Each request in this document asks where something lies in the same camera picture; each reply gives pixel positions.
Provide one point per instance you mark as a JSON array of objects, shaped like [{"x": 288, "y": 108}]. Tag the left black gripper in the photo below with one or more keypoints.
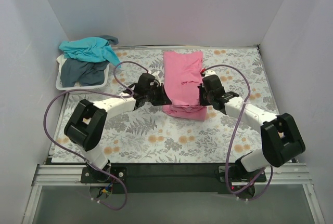
[{"x": 157, "y": 95}]

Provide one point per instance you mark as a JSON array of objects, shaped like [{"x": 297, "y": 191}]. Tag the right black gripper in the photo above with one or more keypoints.
[{"x": 204, "y": 97}]

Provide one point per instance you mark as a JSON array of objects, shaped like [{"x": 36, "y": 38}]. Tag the pink t shirt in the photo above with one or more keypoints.
[{"x": 181, "y": 80}]

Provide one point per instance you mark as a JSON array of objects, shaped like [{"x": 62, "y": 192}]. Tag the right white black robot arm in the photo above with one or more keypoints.
[{"x": 280, "y": 137}]

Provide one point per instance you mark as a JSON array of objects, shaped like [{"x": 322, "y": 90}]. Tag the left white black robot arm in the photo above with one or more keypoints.
[{"x": 86, "y": 124}]

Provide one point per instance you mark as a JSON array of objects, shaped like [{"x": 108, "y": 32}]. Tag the floral patterned table mat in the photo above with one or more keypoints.
[{"x": 148, "y": 135}]

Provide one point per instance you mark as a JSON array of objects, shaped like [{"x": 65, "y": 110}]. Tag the grey blue t shirt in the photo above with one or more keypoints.
[{"x": 84, "y": 61}]

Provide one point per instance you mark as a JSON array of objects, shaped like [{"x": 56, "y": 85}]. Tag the teal t shirt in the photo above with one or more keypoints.
[{"x": 90, "y": 49}]

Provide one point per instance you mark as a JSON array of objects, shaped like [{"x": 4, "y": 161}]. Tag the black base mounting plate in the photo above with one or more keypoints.
[{"x": 165, "y": 178}]

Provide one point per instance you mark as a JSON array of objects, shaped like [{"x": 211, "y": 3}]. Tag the white plastic basket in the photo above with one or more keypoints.
[{"x": 78, "y": 87}]

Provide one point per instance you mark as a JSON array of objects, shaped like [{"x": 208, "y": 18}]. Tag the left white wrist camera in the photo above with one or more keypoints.
[{"x": 157, "y": 74}]

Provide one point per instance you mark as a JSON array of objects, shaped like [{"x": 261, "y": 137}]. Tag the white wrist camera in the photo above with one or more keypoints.
[
  {"x": 207, "y": 72},
  {"x": 157, "y": 74}
]

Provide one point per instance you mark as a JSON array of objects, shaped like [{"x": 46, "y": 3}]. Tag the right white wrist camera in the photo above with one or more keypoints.
[{"x": 207, "y": 72}]

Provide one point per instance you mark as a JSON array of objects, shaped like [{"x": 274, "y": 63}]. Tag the aluminium frame rail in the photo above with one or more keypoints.
[{"x": 288, "y": 174}]

